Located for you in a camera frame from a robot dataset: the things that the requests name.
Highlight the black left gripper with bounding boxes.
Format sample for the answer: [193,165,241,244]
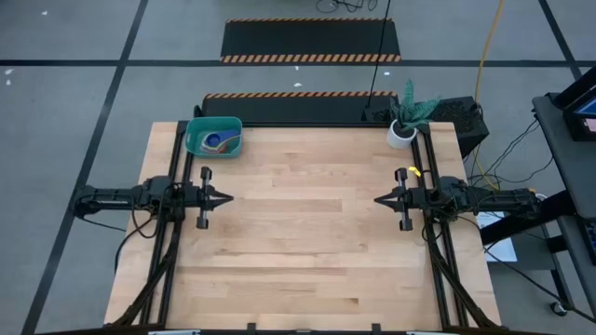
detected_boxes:
[185,166,235,231]

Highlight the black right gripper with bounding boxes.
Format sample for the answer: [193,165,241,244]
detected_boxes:
[373,167,427,233]

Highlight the teal plastic basket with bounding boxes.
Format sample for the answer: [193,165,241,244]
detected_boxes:
[184,115,244,159]

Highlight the snake plant with white pot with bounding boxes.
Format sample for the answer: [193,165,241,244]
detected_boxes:
[386,77,442,151]

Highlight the black perforated computer case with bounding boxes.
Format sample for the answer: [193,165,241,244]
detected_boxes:
[421,96,491,159]

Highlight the black hazard-striped floor mat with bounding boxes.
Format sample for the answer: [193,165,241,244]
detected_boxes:
[219,17,402,64]
[199,90,400,127]

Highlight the white paper sheet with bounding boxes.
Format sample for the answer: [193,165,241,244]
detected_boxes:
[474,208,519,264]

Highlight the dark grey side desk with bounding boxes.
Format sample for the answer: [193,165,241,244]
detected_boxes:
[479,67,596,322]

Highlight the black laptop with lit screen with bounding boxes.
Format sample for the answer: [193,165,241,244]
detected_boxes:
[553,67,596,143]

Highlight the black aluminium table frame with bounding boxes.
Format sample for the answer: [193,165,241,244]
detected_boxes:
[104,119,503,335]

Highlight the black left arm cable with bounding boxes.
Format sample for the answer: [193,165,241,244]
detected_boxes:
[114,204,162,275]

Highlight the black hanging cable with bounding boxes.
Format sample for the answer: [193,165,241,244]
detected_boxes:
[365,0,393,111]

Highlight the yellow hanging cable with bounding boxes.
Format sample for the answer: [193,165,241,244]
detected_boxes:
[472,0,541,202]

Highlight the black coiled cable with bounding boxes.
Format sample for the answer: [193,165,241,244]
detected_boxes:
[316,0,378,14]

